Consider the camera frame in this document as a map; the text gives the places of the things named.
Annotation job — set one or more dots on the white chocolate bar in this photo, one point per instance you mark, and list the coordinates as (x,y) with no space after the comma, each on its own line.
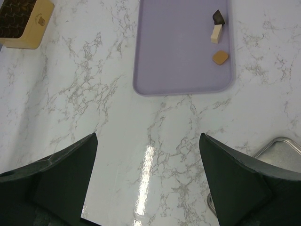
(216,34)

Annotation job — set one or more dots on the dark chocolate corner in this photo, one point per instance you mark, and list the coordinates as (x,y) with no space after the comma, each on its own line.
(218,18)

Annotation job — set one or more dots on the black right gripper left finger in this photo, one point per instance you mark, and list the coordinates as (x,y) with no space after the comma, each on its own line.
(50,191)

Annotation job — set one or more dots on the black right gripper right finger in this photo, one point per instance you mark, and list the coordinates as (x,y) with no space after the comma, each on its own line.
(271,214)

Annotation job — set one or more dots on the lilac plastic tray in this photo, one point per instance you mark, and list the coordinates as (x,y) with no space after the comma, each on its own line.
(173,54)

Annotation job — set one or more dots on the steel tray lid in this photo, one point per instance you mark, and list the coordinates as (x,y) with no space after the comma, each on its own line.
(270,150)

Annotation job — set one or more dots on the gold chocolate box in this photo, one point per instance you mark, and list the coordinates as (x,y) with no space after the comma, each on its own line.
(23,22)

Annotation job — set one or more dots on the caramel square chocolate right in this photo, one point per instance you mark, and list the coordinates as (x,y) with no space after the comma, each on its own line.
(220,57)

